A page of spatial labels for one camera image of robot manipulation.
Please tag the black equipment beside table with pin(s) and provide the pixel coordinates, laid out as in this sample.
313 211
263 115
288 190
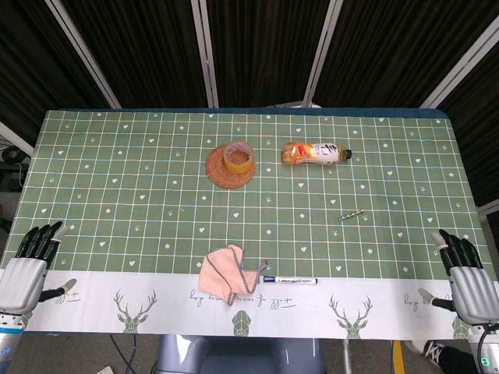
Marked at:
13 171

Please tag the black and white shoe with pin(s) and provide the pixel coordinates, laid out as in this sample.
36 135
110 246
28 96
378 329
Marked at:
427 350

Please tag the black trouser leg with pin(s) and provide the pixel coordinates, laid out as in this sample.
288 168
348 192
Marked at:
454 360

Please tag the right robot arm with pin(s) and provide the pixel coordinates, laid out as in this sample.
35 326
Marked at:
485 350

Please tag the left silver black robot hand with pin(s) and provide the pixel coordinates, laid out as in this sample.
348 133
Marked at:
21 278

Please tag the round woven coaster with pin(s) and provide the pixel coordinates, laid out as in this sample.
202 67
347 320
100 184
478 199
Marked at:
218 175

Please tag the yellow tape roll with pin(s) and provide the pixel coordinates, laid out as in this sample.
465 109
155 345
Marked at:
238 163

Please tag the white partition post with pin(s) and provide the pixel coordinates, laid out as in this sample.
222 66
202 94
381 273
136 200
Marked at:
206 54
83 54
321 54
460 72

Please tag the green grid tablecloth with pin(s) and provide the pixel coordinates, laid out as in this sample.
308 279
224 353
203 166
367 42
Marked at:
156 218

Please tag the pink cloth with grey trim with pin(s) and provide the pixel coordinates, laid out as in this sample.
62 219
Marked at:
218 276

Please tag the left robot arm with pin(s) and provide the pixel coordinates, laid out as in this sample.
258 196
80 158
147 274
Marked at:
8 343

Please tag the metal pole under table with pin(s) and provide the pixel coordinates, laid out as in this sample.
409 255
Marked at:
347 356

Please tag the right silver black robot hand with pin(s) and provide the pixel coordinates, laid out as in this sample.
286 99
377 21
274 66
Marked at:
473 290

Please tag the blue whiteboard marker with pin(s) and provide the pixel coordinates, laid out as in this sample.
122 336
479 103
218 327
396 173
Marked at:
290 280

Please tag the orange drink bottle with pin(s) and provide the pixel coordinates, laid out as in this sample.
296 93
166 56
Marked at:
312 153

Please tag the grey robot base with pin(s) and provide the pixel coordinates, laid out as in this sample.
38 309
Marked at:
241 356

